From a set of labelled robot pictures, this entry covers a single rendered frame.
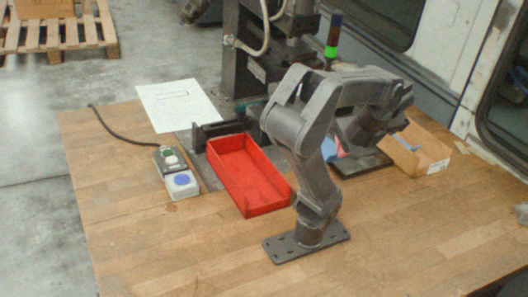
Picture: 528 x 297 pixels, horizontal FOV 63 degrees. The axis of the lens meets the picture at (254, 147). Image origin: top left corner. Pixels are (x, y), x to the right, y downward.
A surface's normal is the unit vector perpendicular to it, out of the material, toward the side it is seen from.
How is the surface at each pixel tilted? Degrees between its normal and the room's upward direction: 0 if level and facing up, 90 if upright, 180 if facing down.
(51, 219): 0
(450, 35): 90
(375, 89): 85
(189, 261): 0
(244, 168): 0
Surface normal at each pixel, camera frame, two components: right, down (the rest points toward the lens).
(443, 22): -0.92, 0.18
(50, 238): 0.07, -0.80
